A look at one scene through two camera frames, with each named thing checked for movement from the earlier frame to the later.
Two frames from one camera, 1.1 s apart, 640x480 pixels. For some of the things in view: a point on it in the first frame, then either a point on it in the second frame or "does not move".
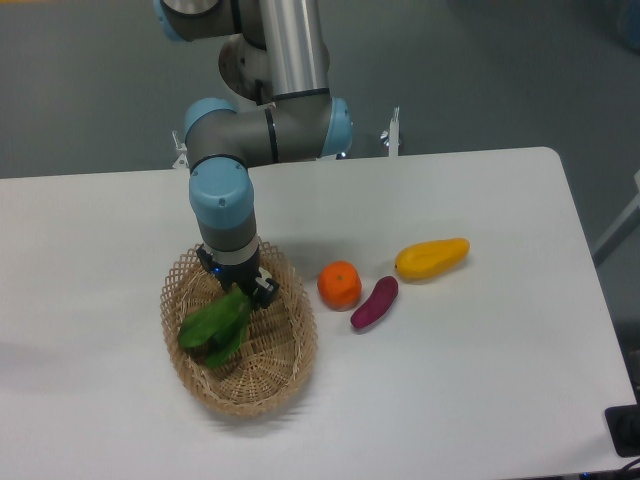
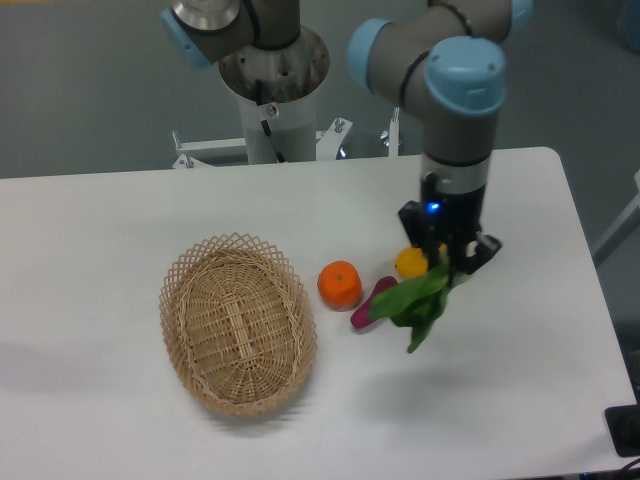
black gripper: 243,275 -> 445,222
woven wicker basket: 280,349 does not move
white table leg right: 622,232 does not move
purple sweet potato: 384,293 does not move
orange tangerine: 340,285 does not move
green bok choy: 214,333 -> 417,302
